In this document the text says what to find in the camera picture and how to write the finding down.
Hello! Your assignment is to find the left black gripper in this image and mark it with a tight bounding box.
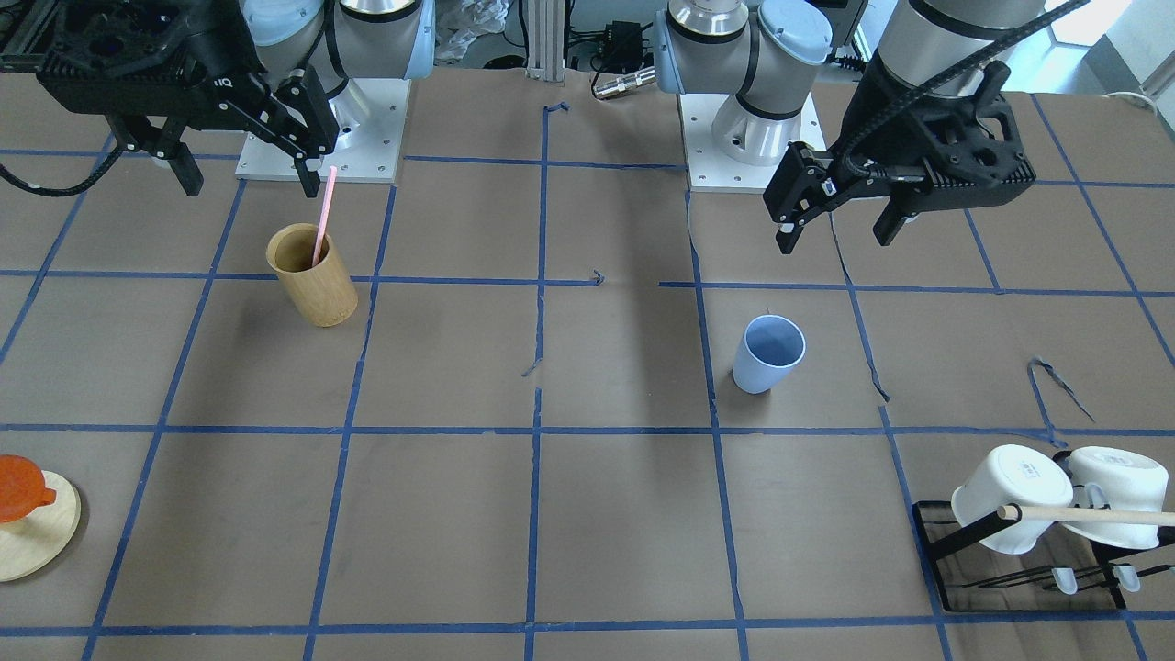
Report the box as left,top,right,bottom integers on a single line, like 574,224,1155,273
763,65,1036,255

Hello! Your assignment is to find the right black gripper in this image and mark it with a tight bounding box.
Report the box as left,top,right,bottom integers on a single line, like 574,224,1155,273
35,1,340,198

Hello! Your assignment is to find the pink chopstick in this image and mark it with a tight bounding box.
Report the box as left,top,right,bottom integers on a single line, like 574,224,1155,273
310,164,340,268

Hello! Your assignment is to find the light blue cup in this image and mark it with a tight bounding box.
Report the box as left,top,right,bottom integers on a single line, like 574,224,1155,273
732,313,807,394

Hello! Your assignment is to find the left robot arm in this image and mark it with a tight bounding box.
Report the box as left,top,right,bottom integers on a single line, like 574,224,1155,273
654,1,1046,254

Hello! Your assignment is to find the orange cup on stand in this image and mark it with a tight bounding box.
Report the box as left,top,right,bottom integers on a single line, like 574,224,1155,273
1,454,56,524

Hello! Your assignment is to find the bamboo cylinder holder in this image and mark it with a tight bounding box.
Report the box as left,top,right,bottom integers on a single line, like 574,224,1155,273
266,223,358,328

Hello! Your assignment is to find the white mug far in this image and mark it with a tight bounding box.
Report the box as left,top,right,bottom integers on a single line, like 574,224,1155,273
1062,446,1169,551

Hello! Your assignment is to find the round wooden mug stand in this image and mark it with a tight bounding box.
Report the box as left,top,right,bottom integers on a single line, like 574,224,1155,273
1,470,83,582

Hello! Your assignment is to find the aluminium frame post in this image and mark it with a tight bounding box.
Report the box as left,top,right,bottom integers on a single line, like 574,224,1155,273
523,0,569,86

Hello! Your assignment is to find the black wire mug rack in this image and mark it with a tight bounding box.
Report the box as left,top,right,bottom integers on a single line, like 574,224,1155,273
912,448,1171,612

